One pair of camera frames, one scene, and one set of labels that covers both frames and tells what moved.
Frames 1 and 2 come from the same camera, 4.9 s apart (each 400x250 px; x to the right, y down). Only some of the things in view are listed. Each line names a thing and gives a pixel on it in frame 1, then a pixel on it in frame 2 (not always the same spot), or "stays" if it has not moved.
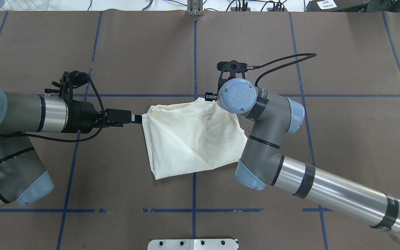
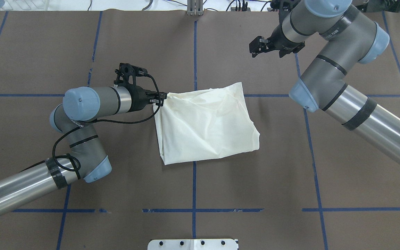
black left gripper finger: (210, 97) → (258, 44)
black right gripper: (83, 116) → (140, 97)
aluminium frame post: (194, 8) stays
